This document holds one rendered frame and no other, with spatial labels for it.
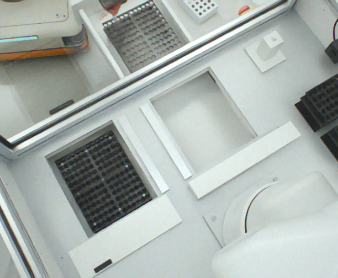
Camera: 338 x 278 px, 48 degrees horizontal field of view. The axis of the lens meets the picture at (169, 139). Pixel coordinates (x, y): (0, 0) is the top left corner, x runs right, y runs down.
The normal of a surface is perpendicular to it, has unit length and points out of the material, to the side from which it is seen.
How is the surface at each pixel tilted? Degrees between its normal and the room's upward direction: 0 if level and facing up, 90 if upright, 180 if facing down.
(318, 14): 90
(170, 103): 0
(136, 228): 0
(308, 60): 0
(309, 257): 10
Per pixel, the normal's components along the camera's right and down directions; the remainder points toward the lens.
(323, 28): -0.85, 0.49
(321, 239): -0.11, -0.49
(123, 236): 0.04, -0.28
